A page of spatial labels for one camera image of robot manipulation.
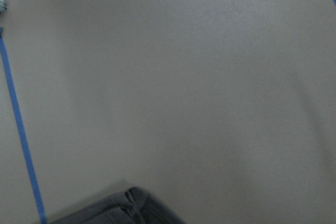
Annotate brown t-shirt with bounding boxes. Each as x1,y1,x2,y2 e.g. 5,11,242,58
54,187,185,224

